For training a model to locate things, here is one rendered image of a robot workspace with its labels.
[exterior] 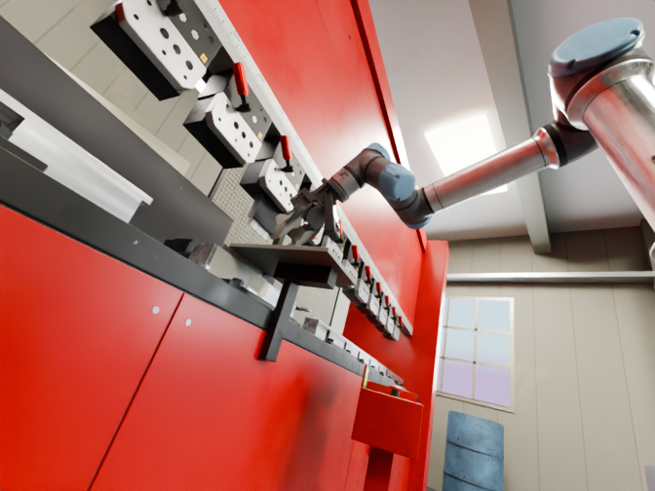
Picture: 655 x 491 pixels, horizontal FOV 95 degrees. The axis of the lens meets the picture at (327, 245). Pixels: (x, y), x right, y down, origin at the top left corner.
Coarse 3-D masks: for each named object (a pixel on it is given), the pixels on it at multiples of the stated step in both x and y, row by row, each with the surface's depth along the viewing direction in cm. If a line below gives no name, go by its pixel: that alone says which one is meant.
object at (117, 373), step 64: (0, 256) 28; (64, 256) 32; (0, 320) 28; (64, 320) 33; (128, 320) 38; (192, 320) 47; (0, 384) 28; (64, 384) 33; (128, 384) 39; (192, 384) 48; (256, 384) 62; (320, 384) 87; (0, 448) 29; (64, 448) 33; (128, 448) 39; (192, 448) 48; (256, 448) 62; (320, 448) 88
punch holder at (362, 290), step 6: (360, 270) 145; (360, 276) 144; (360, 282) 142; (342, 288) 144; (348, 288) 143; (354, 288) 142; (360, 288) 142; (366, 288) 150; (348, 294) 145; (354, 294) 142; (360, 294) 142; (366, 294) 152; (354, 300) 151; (360, 300) 148; (366, 300) 151
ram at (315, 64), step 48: (240, 0) 68; (288, 0) 84; (336, 0) 110; (288, 48) 85; (336, 48) 111; (288, 96) 86; (336, 96) 113; (336, 144) 115; (384, 144) 168; (384, 240) 176; (384, 288) 180
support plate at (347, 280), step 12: (240, 252) 73; (252, 252) 71; (264, 252) 69; (276, 252) 67; (288, 252) 65; (300, 252) 63; (312, 252) 61; (324, 252) 60; (264, 264) 76; (276, 264) 74; (312, 264) 67; (324, 264) 66; (336, 264) 64; (348, 276) 69
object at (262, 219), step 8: (256, 200) 82; (264, 200) 83; (256, 208) 80; (264, 208) 83; (272, 208) 86; (248, 216) 80; (256, 216) 80; (264, 216) 83; (272, 216) 86; (256, 224) 82; (264, 224) 83; (272, 224) 86; (264, 232) 85; (272, 232) 87
